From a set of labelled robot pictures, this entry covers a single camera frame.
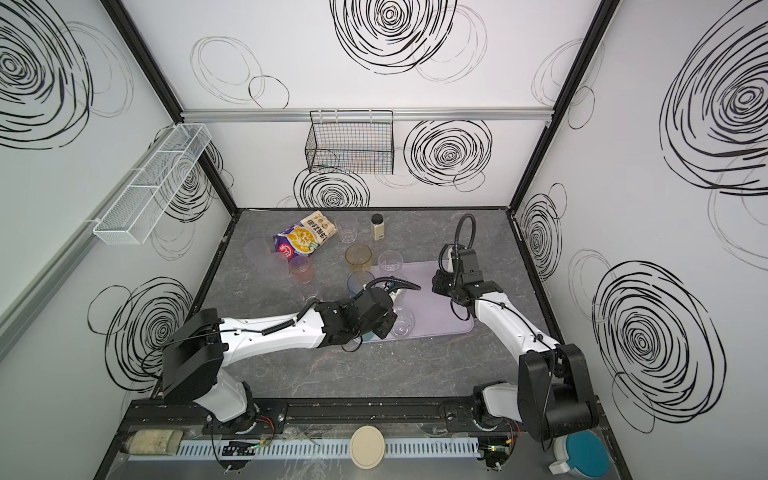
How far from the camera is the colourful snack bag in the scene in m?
1.09

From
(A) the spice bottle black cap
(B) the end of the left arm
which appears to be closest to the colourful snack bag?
(A) the spice bottle black cap

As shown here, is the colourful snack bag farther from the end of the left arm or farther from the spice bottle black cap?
the end of the left arm
